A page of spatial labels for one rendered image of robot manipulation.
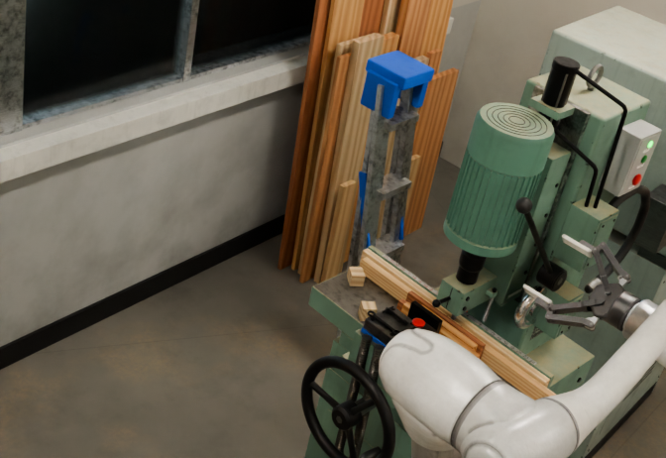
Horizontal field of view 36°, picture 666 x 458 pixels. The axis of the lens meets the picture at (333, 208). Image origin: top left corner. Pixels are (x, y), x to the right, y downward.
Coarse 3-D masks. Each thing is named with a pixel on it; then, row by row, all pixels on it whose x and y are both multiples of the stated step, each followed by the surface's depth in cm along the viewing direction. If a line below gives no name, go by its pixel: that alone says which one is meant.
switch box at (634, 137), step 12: (624, 132) 233; (636, 132) 233; (648, 132) 235; (660, 132) 237; (624, 144) 234; (636, 144) 232; (624, 156) 235; (636, 156) 234; (648, 156) 239; (612, 168) 238; (624, 168) 236; (636, 168) 238; (600, 180) 242; (612, 180) 239; (624, 180) 237; (612, 192) 240; (624, 192) 240
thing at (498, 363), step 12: (372, 264) 265; (372, 276) 265; (384, 276) 262; (384, 288) 263; (396, 288) 259; (408, 288) 258; (492, 348) 244; (492, 360) 243; (504, 360) 241; (504, 372) 241; (516, 372) 238; (516, 384) 239; (528, 384) 237; (540, 384) 236; (528, 396) 238; (540, 396) 235
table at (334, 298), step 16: (320, 288) 258; (336, 288) 259; (352, 288) 261; (368, 288) 262; (320, 304) 258; (336, 304) 254; (352, 304) 255; (384, 304) 258; (336, 320) 255; (352, 320) 251; (352, 336) 253
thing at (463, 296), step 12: (480, 276) 246; (492, 276) 247; (444, 288) 242; (456, 288) 240; (468, 288) 240; (480, 288) 243; (456, 300) 240; (468, 300) 242; (480, 300) 247; (456, 312) 241
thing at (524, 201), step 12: (516, 204) 210; (528, 204) 209; (528, 216) 214; (540, 240) 225; (540, 252) 229; (552, 264) 242; (540, 276) 241; (552, 276) 239; (564, 276) 241; (552, 288) 241
